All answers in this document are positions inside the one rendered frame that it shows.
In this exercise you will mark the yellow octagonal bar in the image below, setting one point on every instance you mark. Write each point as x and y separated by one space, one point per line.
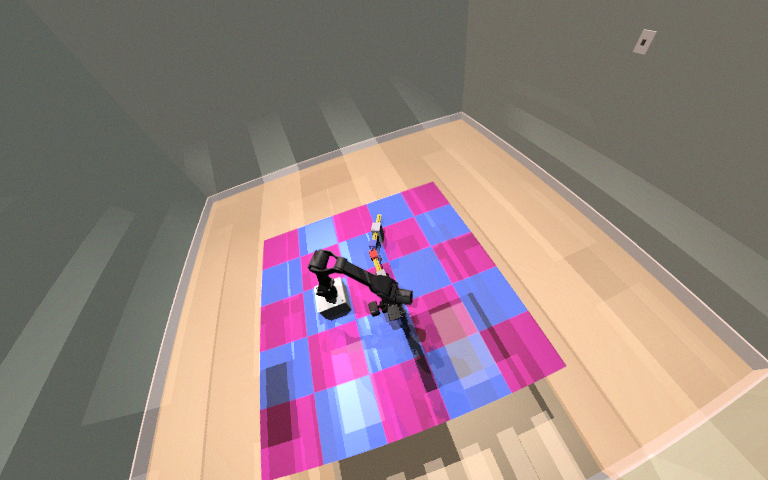
378 268

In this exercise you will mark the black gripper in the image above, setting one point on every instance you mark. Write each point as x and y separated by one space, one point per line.
374 307

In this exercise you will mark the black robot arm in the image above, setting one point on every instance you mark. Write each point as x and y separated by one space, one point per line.
383 287

